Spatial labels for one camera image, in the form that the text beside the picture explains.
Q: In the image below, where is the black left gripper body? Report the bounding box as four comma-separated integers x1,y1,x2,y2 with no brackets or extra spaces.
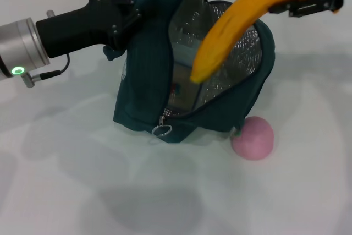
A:
35,0,135,59

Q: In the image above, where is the yellow banana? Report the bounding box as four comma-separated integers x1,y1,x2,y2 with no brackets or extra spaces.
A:
191,0,340,84

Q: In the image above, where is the dark teal insulated bag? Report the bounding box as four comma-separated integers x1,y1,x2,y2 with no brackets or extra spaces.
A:
103,0,276,144

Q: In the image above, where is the clear box with blue lid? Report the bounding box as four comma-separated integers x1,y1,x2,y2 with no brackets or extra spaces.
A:
169,44,205,112

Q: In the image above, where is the pink toy peach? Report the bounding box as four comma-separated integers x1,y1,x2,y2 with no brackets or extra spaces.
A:
230,116,275,161

